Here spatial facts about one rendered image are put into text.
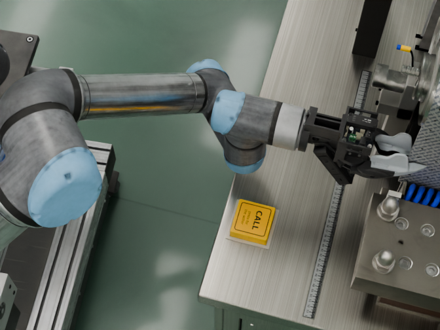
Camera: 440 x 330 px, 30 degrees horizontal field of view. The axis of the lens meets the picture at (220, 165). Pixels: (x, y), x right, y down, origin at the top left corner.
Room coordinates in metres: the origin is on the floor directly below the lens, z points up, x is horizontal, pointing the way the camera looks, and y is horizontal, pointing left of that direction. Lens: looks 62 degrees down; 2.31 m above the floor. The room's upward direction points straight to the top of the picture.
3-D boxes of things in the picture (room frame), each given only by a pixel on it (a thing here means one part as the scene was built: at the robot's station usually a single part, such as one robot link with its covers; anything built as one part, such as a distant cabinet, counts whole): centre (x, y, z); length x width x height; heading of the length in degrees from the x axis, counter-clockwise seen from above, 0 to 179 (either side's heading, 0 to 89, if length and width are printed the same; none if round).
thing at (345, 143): (0.68, -0.20, 1.12); 0.12 x 0.08 x 0.09; 75
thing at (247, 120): (0.72, -0.04, 1.11); 0.11 x 0.08 x 0.09; 75
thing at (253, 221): (0.61, -0.06, 0.91); 0.07 x 0.07 x 0.02; 75
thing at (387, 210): (0.58, -0.29, 1.05); 0.04 x 0.04 x 0.04
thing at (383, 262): (0.48, -0.27, 1.05); 0.04 x 0.04 x 0.04
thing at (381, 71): (0.76, -0.26, 1.18); 0.04 x 0.02 x 0.04; 165
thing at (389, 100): (0.75, -0.30, 1.05); 0.06 x 0.05 x 0.31; 75
